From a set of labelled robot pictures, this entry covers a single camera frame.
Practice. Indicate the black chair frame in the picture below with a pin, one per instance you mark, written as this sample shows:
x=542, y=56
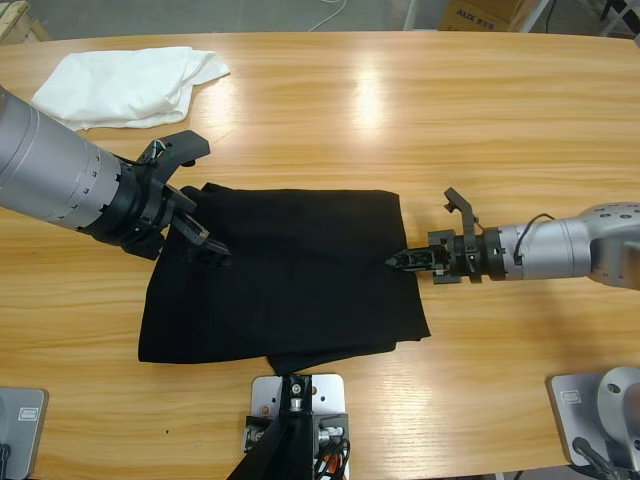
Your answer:
x=620, y=10

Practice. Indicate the black camera post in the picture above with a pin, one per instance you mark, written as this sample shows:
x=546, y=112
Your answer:
x=295, y=445

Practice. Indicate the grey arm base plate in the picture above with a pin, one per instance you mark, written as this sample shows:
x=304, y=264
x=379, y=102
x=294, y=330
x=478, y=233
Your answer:
x=27, y=435
x=575, y=415

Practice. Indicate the white metal post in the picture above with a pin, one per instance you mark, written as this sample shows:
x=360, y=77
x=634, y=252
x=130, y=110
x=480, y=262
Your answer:
x=412, y=15

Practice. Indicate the wooden pallet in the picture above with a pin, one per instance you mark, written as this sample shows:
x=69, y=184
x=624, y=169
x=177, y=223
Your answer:
x=15, y=17

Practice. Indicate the white mount plate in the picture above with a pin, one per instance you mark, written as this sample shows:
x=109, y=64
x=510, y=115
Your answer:
x=330, y=392

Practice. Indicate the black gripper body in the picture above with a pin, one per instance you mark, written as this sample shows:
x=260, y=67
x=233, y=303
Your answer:
x=470, y=257
x=140, y=210

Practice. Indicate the black t-shirt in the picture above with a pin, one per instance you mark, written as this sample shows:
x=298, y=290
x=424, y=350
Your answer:
x=300, y=275

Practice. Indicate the white slanted frame leg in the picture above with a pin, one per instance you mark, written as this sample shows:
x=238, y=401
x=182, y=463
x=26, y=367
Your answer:
x=540, y=12

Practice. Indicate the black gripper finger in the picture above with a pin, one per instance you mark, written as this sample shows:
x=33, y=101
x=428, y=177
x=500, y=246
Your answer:
x=420, y=266
x=210, y=255
x=425, y=254

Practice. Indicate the cardboard box with blue print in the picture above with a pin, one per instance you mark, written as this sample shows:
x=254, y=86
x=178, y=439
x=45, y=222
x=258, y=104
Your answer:
x=480, y=15

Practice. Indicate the silver bolt knob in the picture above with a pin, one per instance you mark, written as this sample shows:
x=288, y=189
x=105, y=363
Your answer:
x=330, y=434
x=254, y=437

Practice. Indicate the white garment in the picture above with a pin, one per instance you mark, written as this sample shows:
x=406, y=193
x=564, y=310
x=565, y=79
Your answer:
x=115, y=90

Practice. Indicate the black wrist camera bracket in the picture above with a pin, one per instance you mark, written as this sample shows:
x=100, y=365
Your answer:
x=185, y=147
x=465, y=210

